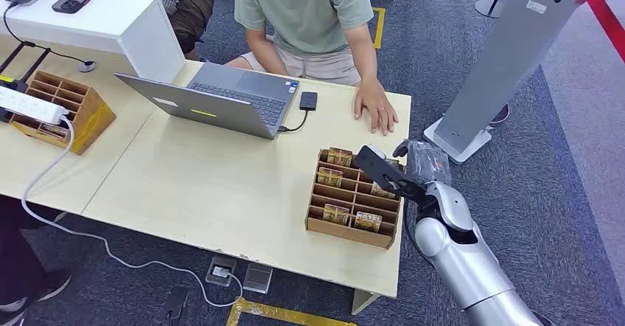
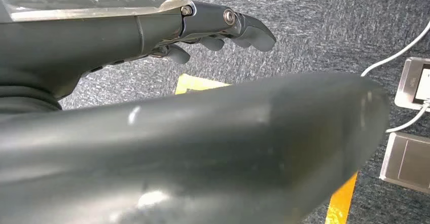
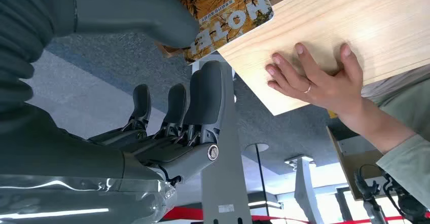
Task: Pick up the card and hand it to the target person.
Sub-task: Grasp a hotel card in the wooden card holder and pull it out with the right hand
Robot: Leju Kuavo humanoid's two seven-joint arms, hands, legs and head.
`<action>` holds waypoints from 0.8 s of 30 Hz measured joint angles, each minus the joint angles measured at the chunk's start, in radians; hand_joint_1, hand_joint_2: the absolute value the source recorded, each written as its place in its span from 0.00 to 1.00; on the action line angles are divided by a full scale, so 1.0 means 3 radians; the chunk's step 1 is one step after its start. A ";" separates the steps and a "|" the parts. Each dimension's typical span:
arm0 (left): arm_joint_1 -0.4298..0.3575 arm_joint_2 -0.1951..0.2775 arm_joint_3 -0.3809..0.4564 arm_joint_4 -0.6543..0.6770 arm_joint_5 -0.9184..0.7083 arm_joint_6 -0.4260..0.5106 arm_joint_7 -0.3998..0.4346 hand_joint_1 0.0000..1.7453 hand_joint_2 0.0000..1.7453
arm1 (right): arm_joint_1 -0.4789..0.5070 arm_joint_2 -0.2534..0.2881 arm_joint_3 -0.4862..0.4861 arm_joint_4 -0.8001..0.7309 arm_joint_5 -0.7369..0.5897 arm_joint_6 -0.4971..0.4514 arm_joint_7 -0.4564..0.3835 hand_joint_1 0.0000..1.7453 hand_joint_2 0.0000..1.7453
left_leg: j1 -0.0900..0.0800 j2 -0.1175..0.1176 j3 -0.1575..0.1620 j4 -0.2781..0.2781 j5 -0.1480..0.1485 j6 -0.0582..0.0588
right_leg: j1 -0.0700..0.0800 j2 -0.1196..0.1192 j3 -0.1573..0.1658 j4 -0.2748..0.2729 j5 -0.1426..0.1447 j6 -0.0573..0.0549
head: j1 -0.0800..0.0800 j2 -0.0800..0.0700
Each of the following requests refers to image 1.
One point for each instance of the red barrier strip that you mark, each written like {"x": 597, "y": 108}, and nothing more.
{"x": 608, "y": 23}

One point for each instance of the person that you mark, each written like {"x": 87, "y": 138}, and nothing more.
{"x": 302, "y": 11}
{"x": 185, "y": 1}

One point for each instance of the dark shoe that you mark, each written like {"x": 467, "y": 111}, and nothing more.
{"x": 501, "y": 114}

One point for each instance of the table leg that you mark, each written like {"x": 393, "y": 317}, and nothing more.
{"x": 362, "y": 303}

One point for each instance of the black external drive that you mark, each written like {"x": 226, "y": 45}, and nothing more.
{"x": 308, "y": 101}

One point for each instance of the hotel key card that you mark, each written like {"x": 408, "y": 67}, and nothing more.
{"x": 339, "y": 156}
{"x": 336, "y": 214}
{"x": 368, "y": 222}
{"x": 382, "y": 193}
{"x": 330, "y": 177}

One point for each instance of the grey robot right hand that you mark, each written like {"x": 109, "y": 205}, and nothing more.
{"x": 429, "y": 165}

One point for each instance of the person's right forearm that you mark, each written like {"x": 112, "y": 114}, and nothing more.
{"x": 266, "y": 52}

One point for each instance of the floor socket box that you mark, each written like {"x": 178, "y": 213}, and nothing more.
{"x": 220, "y": 271}

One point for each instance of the black floor object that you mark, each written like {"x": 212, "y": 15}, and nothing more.
{"x": 176, "y": 309}

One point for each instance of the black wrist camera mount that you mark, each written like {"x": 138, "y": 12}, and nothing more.
{"x": 383, "y": 172}

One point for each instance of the yellow floor tape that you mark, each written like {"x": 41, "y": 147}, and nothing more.
{"x": 273, "y": 314}
{"x": 379, "y": 25}

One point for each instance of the grey laptop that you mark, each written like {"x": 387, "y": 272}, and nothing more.
{"x": 215, "y": 111}

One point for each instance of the white counter block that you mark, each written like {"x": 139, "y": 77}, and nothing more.
{"x": 122, "y": 25}

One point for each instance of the grey kiosk stand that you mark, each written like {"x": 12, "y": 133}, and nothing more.
{"x": 512, "y": 45}

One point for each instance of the person's left hand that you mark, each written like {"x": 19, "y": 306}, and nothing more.
{"x": 376, "y": 104}

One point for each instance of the person's leg and shoe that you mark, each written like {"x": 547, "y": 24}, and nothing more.
{"x": 24, "y": 265}

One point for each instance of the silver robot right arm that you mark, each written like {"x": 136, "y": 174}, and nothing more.
{"x": 468, "y": 260}

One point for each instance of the black metal stand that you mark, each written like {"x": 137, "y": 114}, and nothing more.
{"x": 29, "y": 67}

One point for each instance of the wooden card holder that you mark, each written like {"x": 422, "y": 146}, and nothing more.
{"x": 342, "y": 199}
{"x": 88, "y": 113}

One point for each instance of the white power strip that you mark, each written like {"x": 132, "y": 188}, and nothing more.
{"x": 29, "y": 105}

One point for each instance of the person's left forearm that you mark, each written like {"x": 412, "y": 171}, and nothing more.
{"x": 362, "y": 55}

